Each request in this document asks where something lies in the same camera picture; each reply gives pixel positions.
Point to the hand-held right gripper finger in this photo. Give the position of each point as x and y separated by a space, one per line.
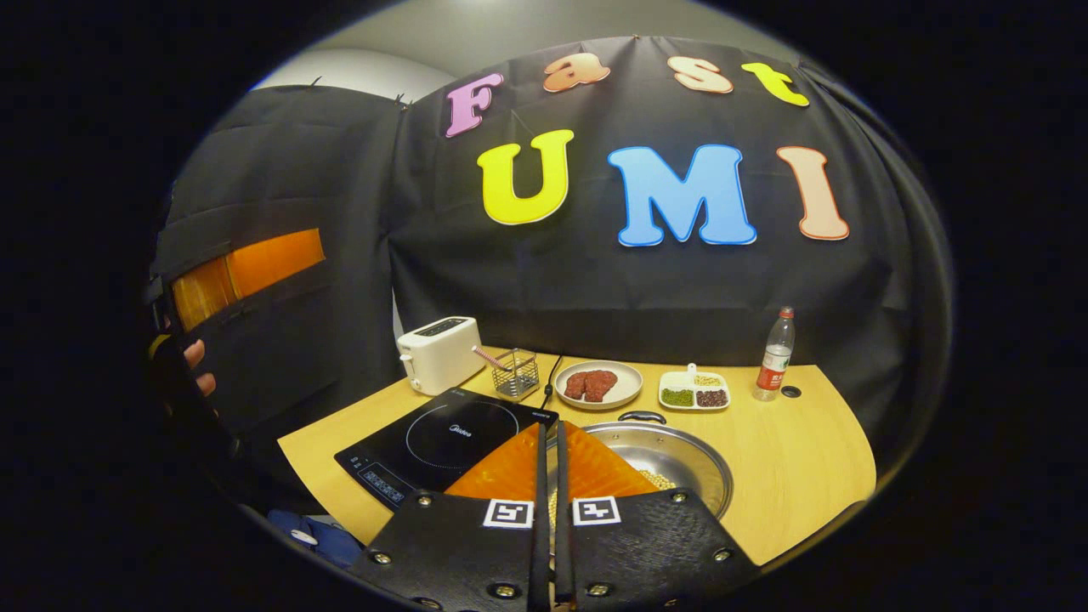
541 544
563 544

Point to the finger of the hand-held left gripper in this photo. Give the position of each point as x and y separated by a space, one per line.
255 263

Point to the stainless steel pot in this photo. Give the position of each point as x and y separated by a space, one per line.
680 455

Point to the black induction cooktop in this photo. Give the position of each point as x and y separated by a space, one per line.
425 442

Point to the pile of soybeans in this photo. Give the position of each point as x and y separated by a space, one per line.
659 480

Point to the red meat slice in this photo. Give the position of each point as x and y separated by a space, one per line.
601 385
575 385

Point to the white round plate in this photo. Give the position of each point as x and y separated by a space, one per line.
625 378

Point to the pink striped straw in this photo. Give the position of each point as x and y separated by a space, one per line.
489 355

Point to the white divided bean dish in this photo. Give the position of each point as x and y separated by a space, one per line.
693 395

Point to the white toaster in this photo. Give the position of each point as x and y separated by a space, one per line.
438 353

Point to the blue cloth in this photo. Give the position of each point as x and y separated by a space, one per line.
327 540

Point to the black backdrop cloth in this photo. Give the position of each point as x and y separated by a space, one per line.
595 289

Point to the clear plastic water bottle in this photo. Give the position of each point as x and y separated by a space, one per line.
775 361

